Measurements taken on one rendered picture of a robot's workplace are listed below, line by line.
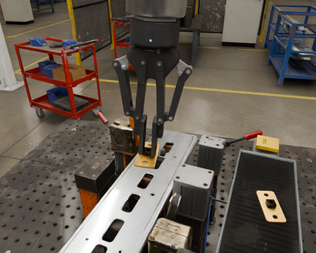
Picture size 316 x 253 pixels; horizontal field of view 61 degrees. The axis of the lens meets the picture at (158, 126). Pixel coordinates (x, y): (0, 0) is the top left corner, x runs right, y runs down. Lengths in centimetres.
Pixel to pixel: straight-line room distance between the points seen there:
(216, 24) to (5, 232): 722
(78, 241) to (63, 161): 84
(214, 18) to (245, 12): 112
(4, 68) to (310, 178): 424
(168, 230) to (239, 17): 654
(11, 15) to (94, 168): 1039
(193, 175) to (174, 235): 17
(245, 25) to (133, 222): 650
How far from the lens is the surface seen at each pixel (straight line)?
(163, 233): 64
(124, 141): 107
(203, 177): 73
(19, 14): 1093
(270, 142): 82
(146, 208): 79
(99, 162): 92
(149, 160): 50
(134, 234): 74
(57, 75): 310
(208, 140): 98
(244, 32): 704
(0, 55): 468
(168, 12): 39
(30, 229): 124
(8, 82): 479
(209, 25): 783
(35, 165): 156
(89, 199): 95
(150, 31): 40
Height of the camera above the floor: 158
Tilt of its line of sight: 30 degrees down
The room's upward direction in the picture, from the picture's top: straight up
